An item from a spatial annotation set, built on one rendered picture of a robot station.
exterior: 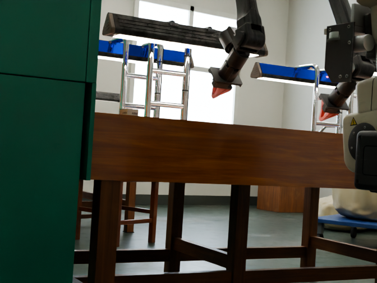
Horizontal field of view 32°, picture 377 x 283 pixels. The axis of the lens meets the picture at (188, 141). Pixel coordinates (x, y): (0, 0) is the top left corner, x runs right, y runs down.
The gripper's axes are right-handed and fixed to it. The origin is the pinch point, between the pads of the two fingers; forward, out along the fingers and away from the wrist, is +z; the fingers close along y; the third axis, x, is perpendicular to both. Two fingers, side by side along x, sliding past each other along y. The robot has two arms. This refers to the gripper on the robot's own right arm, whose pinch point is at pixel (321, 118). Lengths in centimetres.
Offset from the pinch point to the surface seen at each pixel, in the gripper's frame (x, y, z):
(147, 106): -24, 51, 26
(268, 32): -472, -364, 323
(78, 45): 1, 96, -21
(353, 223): -77, -196, 186
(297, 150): 16.9, 19.6, -1.8
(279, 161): 19.8, 26.6, 0.7
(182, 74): -34, 37, 17
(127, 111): 8, 78, -5
